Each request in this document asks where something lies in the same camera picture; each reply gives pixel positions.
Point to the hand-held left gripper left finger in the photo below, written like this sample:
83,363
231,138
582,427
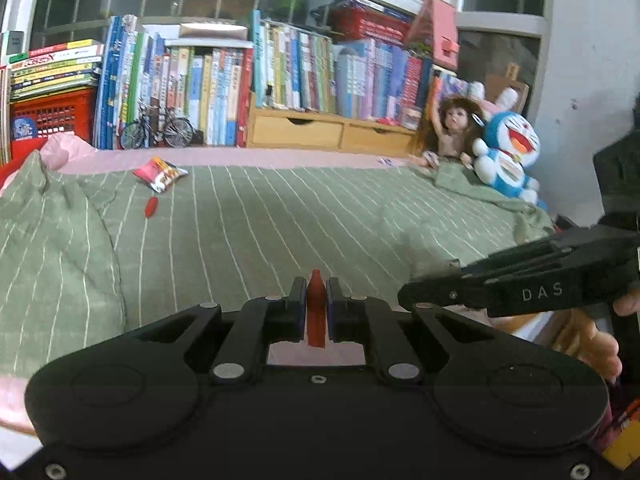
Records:
299,305

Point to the blue cat plush toy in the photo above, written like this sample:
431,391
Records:
505,170

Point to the yellow packet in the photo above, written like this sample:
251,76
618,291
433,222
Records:
625,447

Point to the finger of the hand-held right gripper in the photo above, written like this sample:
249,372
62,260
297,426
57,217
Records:
550,252
440,292

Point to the row of large picture books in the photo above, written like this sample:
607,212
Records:
215,95

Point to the small wooden easel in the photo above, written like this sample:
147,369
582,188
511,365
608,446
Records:
515,85

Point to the grey flat box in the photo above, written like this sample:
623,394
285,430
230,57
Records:
210,32

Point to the wooden drawer box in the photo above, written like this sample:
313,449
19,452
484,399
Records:
295,132

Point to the green and pink blanket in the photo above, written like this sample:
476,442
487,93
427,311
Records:
250,157

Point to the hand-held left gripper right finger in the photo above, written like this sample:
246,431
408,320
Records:
332,310

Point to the brown-haired doll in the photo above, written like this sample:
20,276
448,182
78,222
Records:
452,125

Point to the red plastic crate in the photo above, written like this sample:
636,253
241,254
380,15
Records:
55,110

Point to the person's right hand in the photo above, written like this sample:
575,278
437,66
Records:
590,345

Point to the stack of flat books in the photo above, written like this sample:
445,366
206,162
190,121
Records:
55,72

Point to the row of colourful slim books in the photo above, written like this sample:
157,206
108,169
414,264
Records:
310,70

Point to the red snack packet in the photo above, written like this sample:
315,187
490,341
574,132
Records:
160,174

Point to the small red sachet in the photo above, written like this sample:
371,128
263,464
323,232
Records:
316,310
151,207

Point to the pink toy house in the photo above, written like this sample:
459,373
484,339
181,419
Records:
440,30

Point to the pink white rabbit plush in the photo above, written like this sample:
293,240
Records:
505,100

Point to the miniature bicycle model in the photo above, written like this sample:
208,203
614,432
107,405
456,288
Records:
150,125

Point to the green striped blanket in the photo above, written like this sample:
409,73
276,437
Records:
250,230

